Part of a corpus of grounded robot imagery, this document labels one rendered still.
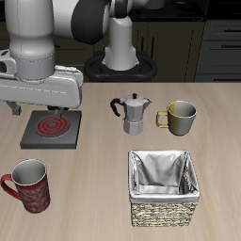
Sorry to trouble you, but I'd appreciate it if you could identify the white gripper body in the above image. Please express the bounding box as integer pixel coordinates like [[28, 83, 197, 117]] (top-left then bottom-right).
[[0, 64, 85, 110]]

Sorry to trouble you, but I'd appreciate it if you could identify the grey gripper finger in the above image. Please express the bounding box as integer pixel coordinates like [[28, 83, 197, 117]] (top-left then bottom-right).
[[5, 100, 23, 116], [46, 105, 71, 119]]

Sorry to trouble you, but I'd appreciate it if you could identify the red patterned mug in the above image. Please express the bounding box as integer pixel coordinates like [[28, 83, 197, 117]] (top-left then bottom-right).
[[0, 158, 52, 215]]

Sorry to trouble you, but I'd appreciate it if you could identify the yellow and white mug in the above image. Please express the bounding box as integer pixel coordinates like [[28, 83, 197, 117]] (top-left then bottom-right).
[[155, 100, 199, 137]]

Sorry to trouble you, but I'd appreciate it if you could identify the wicker basket with white liner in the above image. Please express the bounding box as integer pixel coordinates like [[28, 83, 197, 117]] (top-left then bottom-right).
[[127, 149, 201, 228]]

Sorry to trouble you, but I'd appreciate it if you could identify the dark grey stove plate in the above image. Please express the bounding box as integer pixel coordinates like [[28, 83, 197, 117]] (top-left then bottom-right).
[[19, 109, 83, 151]]

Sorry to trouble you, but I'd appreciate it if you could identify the silver moka pot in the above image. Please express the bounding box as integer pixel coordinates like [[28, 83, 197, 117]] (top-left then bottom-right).
[[109, 92, 153, 137]]

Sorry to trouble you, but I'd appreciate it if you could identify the dark kitchen cupboard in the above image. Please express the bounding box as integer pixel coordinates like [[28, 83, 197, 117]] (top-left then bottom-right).
[[0, 18, 206, 84]]

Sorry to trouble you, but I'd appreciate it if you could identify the grey kitchen drawer unit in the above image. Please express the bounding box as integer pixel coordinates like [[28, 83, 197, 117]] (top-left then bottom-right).
[[193, 18, 241, 84]]

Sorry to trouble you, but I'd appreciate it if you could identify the flat black base plate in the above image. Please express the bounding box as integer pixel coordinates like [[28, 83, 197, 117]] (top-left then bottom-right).
[[84, 51, 158, 80]]

